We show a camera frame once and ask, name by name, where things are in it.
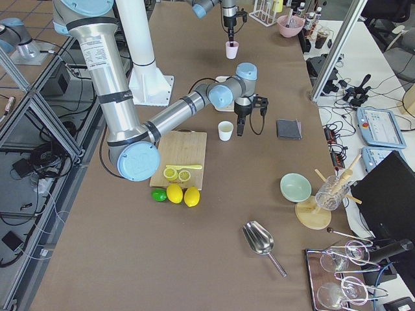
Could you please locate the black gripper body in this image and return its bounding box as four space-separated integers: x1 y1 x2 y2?
222 6 236 29
234 98 252 125

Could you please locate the pale yellow cup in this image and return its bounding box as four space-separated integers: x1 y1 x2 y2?
218 121 234 141

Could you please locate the pink cup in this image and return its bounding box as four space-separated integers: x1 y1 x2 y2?
226 41 239 60

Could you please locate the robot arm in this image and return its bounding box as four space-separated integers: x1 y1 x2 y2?
187 0 237 47
53 1 257 181

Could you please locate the cream rabbit tray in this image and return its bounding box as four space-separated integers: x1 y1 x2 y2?
215 76 234 112

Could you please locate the grey folded cloth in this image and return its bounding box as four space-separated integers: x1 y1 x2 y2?
276 119 302 140

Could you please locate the metal scoop in bowl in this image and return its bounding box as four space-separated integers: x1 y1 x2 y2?
285 8 293 28

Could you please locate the wooden cutting board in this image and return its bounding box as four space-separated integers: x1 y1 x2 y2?
149 131 207 190

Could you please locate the pink ribbed bowl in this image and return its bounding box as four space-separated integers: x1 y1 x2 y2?
277 16 305 38

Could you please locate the lemon half lower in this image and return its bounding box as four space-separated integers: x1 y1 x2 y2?
178 170 191 183

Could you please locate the lemon half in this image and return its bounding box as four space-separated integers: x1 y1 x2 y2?
163 167 178 181
178 170 191 183

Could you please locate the green bowl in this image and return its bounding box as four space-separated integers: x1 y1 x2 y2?
279 173 312 203

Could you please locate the yellow plastic knife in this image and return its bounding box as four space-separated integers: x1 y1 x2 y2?
165 165 203 170

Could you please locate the whole lemon upper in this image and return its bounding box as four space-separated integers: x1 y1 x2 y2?
184 187 200 207

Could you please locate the whole lemon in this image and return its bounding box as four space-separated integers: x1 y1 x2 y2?
166 183 184 203
184 187 200 207

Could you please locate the lemon half upper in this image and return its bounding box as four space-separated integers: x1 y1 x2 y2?
163 167 178 181

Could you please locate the whole lemon lower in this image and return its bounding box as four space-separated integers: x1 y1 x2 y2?
166 183 184 203

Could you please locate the green lime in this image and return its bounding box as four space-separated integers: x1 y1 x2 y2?
151 189 167 202

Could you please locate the wooden cup stand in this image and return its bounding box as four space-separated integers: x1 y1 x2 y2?
295 154 362 230

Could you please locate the steel ice scoop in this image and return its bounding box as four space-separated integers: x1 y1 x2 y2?
242 220 287 277

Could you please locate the glass mug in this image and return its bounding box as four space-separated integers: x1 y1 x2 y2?
315 176 350 211

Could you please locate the teach pendant lower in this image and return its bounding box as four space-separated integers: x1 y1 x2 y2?
361 146 407 174

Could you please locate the teach pendant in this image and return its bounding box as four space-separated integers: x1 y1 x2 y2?
356 108 407 149
361 146 407 174

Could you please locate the teach pendant upper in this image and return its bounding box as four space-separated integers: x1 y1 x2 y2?
356 108 407 149

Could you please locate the black monitor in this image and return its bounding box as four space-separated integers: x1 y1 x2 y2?
351 151 414 241

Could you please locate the wine glass left upper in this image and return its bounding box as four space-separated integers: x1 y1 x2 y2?
320 253 349 273

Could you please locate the wine glass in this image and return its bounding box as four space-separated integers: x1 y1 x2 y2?
340 276 368 305
344 240 370 266
320 253 349 273
317 282 345 310

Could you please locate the wine glass left lower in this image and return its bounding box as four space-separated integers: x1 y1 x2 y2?
317 282 345 310

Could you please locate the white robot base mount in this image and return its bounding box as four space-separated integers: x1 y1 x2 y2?
116 1 174 106

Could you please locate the aluminium frame post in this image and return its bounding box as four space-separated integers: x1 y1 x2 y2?
310 0 367 103

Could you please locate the black wire rack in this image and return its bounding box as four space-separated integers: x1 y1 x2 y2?
305 240 388 310

